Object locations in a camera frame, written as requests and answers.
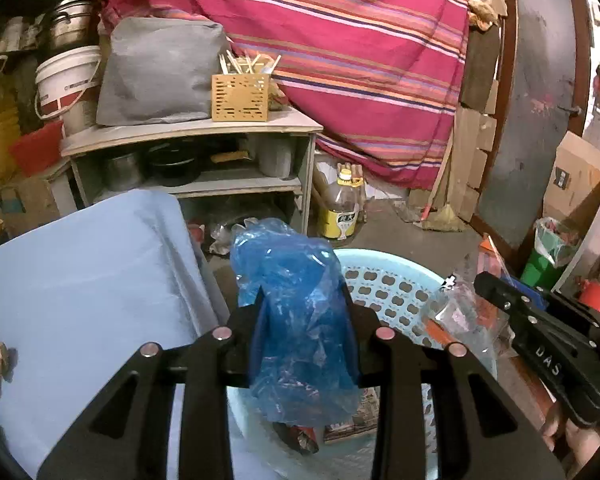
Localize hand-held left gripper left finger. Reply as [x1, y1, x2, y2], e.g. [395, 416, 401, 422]
[36, 287, 272, 480]

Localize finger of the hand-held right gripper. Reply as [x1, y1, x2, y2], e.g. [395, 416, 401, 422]
[541, 287, 600, 332]
[474, 270, 600, 429]

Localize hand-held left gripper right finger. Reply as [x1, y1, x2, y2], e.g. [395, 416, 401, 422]
[342, 284, 566, 480]

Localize light blue plastic basket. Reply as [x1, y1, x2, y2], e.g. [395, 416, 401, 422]
[225, 248, 498, 480]

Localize blue plastic bag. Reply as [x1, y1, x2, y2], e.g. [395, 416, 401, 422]
[230, 217, 363, 428]

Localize clear plastic wrapper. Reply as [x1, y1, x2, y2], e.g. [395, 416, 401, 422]
[422, 277, 513, 356]

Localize person's right hand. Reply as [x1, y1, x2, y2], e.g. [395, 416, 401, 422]
[540, 404, 600, 469]

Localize red round plastic object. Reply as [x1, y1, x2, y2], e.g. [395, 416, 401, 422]
[577, 280, 600, 319]

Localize green waste bin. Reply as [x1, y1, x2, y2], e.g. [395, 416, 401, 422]
[520, 217, 582, 291]

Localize printed paper piece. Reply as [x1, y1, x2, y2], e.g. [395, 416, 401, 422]
[324, 389, 382, 444]

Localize orange paper packet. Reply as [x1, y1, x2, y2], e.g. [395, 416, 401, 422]
[477, 234, 519, 287]

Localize crumpled clear plastic bag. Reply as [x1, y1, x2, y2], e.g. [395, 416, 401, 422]
[207, 216, 261, 256]

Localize dark red snack wrapper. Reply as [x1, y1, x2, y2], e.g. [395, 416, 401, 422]
[274, 422, 322, 457]

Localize cooking oil bottle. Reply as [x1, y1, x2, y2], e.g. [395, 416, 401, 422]
[317, 169, 364, 240]

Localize straw broom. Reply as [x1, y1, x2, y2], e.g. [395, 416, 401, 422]
[420, 130, 467, 234]

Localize brown cardboard box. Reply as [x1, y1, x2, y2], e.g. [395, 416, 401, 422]
[542, 131, 600, 222]

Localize steel canister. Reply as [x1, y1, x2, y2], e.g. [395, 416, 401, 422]
[257, 135, 299, 179]

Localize black pan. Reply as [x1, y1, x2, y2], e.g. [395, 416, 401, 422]
[145, 142, 204, 187]

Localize small steel pot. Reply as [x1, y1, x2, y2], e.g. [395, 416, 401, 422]
[102, 152, 144, 192]

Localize brown framed dark board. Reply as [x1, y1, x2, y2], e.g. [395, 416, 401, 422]
[470, 0, 594, 261]

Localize low wooden shelf cabinet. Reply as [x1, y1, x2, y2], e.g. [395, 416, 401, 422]
[60, 105, 325, 237]

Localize stacked cardboard sheets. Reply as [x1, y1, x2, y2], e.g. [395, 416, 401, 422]
[452, 22, 504, 223]

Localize yellow chopstick holder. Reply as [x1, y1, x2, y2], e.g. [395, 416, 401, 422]
[211, 73, 272, 122]

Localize red striped blanket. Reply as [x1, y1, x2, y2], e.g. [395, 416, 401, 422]
[97, 0, 473, 191]

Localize bundle of chopsticks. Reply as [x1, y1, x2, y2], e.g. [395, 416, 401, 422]
[218, 51, 283, 78]

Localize red plastic basket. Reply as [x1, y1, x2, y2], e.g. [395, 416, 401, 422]
[7, 120, 65, 177]

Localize white plastic bucket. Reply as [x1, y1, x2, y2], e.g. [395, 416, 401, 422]
[34, 46, 104, 136]

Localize yellow oil jug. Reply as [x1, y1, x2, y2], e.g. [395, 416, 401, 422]
[0, 55, 24, 182]

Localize large steel pot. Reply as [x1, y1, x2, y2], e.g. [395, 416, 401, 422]
[45, 0, 102, 52]

